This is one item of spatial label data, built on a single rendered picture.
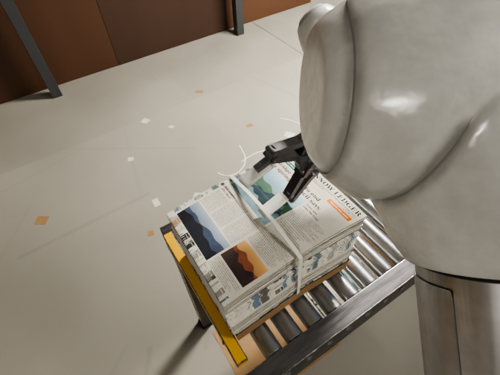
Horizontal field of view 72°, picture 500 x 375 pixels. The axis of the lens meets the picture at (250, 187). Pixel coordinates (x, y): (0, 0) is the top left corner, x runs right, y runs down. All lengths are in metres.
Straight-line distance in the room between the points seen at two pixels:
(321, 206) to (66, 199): 1.96
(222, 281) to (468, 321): 0.57
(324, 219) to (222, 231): 0.23
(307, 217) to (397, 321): 1.17
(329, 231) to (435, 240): 0.60
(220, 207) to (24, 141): 2.48
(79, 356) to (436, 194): 1.86
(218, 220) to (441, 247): 0.66
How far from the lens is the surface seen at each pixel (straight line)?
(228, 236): 0.79
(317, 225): 0.80
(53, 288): 2.18
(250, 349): 1.76
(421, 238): 0.21
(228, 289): 0.74
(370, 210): 1.18
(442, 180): 0.19
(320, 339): 0.95
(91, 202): 2.44
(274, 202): 0.80
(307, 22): 0.78
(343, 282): 1.01
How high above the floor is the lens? 1.69
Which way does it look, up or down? 49 degrees down
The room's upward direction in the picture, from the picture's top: 4 degrees counter-clockwise
